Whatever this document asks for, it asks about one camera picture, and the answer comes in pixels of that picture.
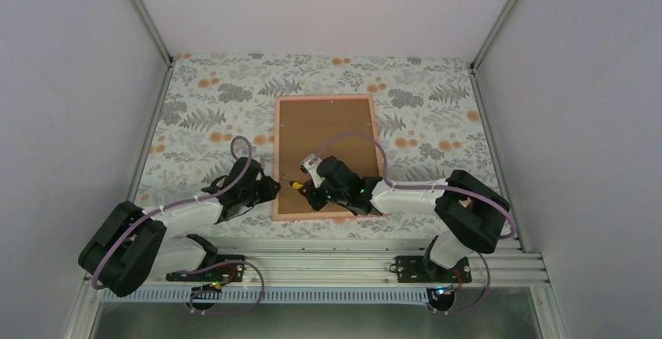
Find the yellow handled screwdriver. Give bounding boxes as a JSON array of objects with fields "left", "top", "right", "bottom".
[{"left": 281, "top": 174, "right": 305, "bottom": 191}]

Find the pink wooden photo frame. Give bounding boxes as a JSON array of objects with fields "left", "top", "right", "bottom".
[{"left": 272, "top": 95, "right": 383, "bottom": 221}]

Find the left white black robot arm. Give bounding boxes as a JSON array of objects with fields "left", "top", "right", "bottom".
[{"left": 77, "top": 157, "right": 281, "bottom": 297}]

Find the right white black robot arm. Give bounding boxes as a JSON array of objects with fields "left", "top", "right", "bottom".
[{"left": 299, "top": 155, "right": 513, "bottom": 282}]

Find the floral patterned table mat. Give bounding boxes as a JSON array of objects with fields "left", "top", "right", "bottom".
[{"left": 136, "top": 53, "right": 499, "bottom": 206}]

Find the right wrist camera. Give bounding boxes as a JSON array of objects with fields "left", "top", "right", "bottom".
[{"left": 301, "top": 154, "right": 321, "bottom": 173}]

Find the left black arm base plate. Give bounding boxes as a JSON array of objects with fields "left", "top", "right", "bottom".
[{"left": 165, "top": 254, "right": 245, "bottom": 284}]

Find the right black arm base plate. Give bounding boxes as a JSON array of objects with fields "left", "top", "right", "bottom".
[{"left": 389, "top": 255, "right": 472, "bottom": 284}]

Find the grey slotted cable duct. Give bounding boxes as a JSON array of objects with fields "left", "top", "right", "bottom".
[{"left": 101, "top": 286, "right": 429, "bottom": 305}]

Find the aluminium mounting rail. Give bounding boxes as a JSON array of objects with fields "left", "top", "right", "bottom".
[{"left": 85, "top": 245, "right": 550, "bottom": 288}]

